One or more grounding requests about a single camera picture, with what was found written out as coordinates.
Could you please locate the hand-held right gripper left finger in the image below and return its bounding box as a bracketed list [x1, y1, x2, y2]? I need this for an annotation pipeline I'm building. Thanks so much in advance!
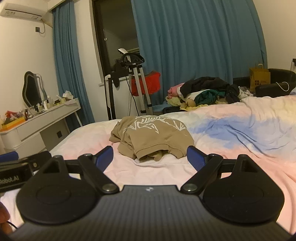
[40, 146, 120, 194]

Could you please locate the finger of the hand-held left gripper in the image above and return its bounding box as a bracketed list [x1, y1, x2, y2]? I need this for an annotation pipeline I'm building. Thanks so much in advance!
[0, 152, 19, 162]

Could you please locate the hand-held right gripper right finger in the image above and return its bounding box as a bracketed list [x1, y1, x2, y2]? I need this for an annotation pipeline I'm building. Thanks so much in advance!
[180, 146, 259, 194]

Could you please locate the tan printed t-shirt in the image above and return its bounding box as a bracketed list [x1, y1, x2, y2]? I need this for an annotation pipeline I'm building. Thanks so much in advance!
[110, 115, 195, 161]

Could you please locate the person's left hand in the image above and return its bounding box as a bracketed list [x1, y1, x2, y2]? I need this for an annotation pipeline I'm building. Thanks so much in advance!
[0, 202, 12, 235]

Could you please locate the orange tray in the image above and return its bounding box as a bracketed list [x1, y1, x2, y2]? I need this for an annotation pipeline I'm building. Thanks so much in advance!
[0, 116, 26, 129]

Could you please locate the white dressing table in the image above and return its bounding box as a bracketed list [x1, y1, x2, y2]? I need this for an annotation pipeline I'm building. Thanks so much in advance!
[0, 97, 81, 155]

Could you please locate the pastel tie-dye duvet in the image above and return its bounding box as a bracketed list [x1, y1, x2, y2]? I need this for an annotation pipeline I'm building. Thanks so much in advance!
[0, 95, 296, 237]

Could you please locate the white black upright stand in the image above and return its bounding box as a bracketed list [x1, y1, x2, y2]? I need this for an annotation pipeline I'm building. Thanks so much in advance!
[105, 71, 121, 121]

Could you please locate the pale yellow garment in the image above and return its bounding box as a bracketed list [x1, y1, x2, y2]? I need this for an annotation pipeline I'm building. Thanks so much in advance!
[165, 96, 208, 110]

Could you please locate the light blue cloth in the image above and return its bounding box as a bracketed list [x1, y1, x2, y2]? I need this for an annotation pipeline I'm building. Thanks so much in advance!
[151, 104, 169, 114]

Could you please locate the dark green garment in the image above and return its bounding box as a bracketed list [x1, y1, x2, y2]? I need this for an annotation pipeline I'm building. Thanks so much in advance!
[195, 90, 226, 105]

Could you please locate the row of cosmetic bottles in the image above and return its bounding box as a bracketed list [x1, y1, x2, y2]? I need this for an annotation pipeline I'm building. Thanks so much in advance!
[35, 95, 61, 112]

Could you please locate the wavy black framed mirror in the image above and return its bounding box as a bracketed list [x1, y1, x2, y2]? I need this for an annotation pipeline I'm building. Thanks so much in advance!
[22, 71, 48, 108]

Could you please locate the pink garment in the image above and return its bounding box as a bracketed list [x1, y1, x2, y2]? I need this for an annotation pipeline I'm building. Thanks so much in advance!
[169, 85, 185, 96]

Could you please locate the tissue box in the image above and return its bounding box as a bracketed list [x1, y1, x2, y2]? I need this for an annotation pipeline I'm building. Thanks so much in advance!
[62, 90, 75, 101]

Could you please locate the black garment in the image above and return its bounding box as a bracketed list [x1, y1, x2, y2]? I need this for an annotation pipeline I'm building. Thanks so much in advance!
[179, 76, 241, 104]

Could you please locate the red cloth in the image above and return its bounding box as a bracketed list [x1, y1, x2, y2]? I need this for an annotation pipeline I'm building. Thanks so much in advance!
[131, 71, 161, 95]

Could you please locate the silver garment steamer stand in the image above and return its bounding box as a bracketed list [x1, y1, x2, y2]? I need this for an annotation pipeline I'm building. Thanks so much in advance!
[116, 47, 153, 116]

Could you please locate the narrow blue curtain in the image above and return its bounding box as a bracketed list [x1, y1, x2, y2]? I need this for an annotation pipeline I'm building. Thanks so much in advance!
[52, 3, 95, 127]

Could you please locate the yellow paper bag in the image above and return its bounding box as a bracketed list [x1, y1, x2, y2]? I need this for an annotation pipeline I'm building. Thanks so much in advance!
[249, 64, 271, 92]

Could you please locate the black armchair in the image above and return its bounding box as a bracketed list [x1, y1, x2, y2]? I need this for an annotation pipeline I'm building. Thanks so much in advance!
[232, 68, 296, 98]

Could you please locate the wide blue curtain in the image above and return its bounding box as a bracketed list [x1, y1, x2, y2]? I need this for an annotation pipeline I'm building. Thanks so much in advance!
[131, 0, 269, 112]

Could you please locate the white air conditioner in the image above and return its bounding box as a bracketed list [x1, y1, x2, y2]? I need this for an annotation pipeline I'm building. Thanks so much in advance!
[0, 2, 47, 22]

